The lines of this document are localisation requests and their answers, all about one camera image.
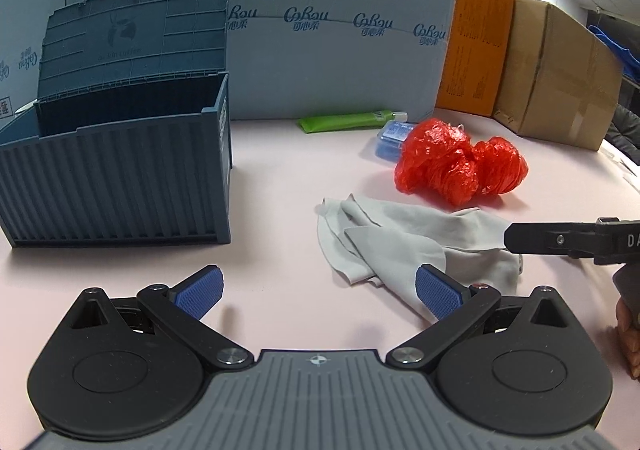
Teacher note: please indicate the right light blue carton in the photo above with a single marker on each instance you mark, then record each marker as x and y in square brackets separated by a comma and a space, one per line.
[290, 59]

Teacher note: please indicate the grey cloth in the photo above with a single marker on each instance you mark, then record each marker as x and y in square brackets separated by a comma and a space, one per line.
[385, 242]

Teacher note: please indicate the blue container storage box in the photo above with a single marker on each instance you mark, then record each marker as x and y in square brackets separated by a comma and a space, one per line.
[128, 141]

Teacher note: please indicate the red plastic bag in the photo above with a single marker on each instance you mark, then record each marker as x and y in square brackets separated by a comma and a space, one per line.
[442, 158]

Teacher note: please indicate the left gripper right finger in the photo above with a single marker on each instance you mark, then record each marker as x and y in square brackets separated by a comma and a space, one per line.
[460, 312]

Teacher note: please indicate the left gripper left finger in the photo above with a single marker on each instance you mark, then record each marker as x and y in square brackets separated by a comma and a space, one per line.
[178, 311]

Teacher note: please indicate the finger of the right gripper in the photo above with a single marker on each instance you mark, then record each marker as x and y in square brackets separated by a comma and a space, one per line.
[562, 239]

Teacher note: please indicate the left light blue carton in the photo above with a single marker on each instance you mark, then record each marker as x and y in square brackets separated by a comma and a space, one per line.
[23, 25]

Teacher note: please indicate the blue wet wipes pack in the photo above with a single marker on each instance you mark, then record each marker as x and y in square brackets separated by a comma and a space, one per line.
[390, 140]

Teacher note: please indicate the green tube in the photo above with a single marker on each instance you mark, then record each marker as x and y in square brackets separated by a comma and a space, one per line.
[348, 122]

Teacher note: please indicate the light blue carton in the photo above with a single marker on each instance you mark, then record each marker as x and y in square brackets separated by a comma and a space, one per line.
[23, 25]
[290, 59]

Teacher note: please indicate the brown cardboard box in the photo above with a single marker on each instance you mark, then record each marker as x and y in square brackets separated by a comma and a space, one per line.
[560, 83]

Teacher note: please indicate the person's right hand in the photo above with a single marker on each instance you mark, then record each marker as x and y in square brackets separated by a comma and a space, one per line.
[626, 281]

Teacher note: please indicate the orange cardboard box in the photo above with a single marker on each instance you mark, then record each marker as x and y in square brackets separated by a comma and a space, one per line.
[476, 52]

